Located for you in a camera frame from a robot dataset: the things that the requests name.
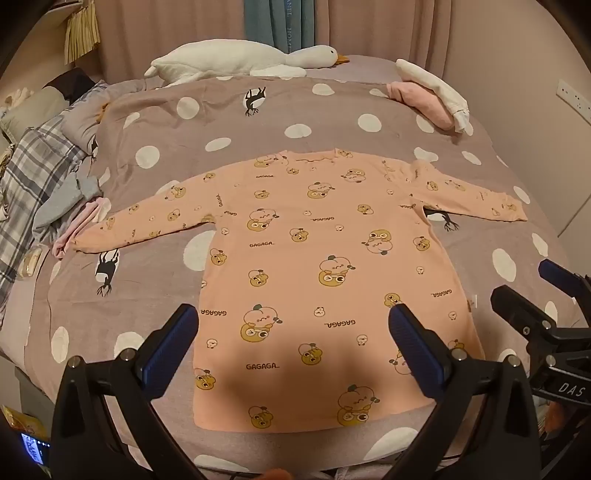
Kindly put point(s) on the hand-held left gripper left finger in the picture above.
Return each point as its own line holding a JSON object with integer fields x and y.
{"x": 170, "y": 342}

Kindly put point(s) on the polka dot bedspread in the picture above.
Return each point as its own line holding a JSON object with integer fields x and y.
{"x": 323, "y": 110}

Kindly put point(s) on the pale pink garment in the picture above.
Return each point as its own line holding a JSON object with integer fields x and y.
{"x": 76, "y": 226}

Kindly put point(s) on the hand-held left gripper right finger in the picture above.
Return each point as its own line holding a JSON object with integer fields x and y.
{"x": 413, "y": 345}

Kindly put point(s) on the plaid blanket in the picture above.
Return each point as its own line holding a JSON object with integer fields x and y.
{"x": 32, "y": 175}

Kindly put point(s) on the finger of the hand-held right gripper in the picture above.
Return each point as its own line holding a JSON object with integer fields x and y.
{"x": 556, "y": 273}
{"x": 521, "y": 314}

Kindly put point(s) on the folded pink cloth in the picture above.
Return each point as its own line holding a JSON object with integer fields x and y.
{"x": 415, "y": 99}

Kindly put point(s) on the pink cartoon print shirt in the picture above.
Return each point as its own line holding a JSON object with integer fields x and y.
{"x": 295, "y": 240}

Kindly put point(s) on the beige pillow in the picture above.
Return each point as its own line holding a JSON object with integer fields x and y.
{"x": 32, "y": 108}

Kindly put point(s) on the white goose plush toy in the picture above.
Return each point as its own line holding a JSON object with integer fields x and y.
{"x": 221, "y": 60}

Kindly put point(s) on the grey garment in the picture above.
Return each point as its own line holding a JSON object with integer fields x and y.
{"x": 64, "y": 203}

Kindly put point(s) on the teal curtain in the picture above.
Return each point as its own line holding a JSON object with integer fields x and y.
{"x": 277, "y": 21}

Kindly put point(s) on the folded white cloth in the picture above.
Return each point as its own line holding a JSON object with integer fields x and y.
{"x": 438, "y": 87}

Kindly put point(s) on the pink curtain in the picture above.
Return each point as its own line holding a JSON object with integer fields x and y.
{"x": 378, "y": 27}

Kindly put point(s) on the yellow tasselled cloth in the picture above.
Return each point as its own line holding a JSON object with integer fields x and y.
{"x": 82, "y": 37}

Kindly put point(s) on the lit phone screen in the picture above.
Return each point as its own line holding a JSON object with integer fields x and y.
{"x": 36, "y": 450}

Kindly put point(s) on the small yellow packet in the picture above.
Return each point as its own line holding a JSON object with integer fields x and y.
{"x": 32, "y": 262}

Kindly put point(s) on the white wall socket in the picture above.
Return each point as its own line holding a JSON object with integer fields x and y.
{"x": 575, "y": 94}

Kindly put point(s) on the yellow snack bag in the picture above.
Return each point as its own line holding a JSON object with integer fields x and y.
{"x": 18, "y": 421}

